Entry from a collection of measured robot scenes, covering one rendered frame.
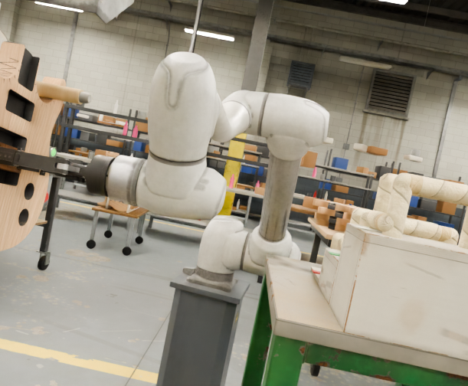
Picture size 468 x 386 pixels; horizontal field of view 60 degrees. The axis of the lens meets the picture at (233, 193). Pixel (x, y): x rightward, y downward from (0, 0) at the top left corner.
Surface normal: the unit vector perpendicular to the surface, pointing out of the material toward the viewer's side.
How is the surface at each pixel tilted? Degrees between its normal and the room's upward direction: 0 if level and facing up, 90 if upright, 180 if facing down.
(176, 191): 109
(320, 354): 90
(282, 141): 134
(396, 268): 90
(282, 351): 90
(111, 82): 90
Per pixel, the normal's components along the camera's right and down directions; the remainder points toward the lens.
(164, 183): -0.24, 0.37
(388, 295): -0.07, 0.04
